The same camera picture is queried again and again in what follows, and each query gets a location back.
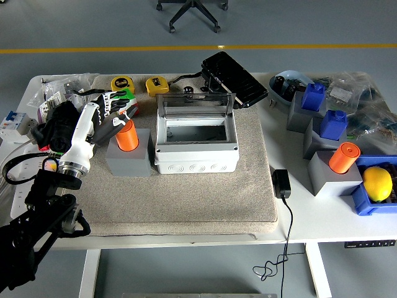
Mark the black cylinder component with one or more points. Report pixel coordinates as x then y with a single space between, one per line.
279 81

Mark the large colourful puzzle cube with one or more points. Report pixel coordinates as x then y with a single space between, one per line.
132 101

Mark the blue plastic bin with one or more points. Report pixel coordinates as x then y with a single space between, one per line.
363 205

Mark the black office chair base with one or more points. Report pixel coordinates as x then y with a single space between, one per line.
192 9

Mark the grey-brown fabric mat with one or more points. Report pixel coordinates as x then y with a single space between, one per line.
186 201

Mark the clear bag of dark parts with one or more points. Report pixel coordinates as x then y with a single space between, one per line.
375 118

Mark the purple packet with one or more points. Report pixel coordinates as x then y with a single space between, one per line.
41 115

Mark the yellow lemon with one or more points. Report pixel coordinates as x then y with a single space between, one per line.
376 184

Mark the yellow square tape measure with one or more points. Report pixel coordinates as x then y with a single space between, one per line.
156 87

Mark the grey block with round hole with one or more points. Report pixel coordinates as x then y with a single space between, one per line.
130 164

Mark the black desk control panel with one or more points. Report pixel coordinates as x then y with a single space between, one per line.
369 244

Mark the black boxy component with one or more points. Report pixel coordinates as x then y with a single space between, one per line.
293 88

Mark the clear crumpled plastic bag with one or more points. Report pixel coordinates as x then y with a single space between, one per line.
59 81

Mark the white table leg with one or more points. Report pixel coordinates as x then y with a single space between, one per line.
90 273
319 273

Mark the white circuit breaker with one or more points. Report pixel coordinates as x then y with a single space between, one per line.
15 124

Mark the yellow round tape measure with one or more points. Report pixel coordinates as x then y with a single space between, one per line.
121 83

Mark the clear bag of grey parts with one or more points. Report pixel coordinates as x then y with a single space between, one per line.
341 91

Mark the grey holder block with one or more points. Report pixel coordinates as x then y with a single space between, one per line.
325 178
316 142
297 119

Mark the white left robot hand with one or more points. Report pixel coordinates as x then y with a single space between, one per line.
80 136

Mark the black power adapter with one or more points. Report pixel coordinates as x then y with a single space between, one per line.
280 183

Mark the black folded cloth bundle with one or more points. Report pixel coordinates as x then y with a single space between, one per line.
62 124

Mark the white power strip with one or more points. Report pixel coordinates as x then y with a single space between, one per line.
18 205

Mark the small metal pronged plug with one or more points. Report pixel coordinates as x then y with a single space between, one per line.
273 104

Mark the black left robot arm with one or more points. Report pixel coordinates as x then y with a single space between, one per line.
46 189

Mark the light blue bowl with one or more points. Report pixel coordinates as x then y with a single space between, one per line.
293 74

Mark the black flat hard case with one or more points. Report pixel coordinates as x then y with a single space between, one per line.
235 77

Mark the grey plastic junction box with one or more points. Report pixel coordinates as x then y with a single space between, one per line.
195 159

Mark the white labelled packet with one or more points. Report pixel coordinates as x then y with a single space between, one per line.
54 100

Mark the blue bottle-shaped block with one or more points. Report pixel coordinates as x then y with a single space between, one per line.
333 125
313 99

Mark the orange cylinder battery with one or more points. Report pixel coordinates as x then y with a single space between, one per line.
127 138
342 159

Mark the small black capacitor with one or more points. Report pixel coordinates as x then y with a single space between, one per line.
187 89

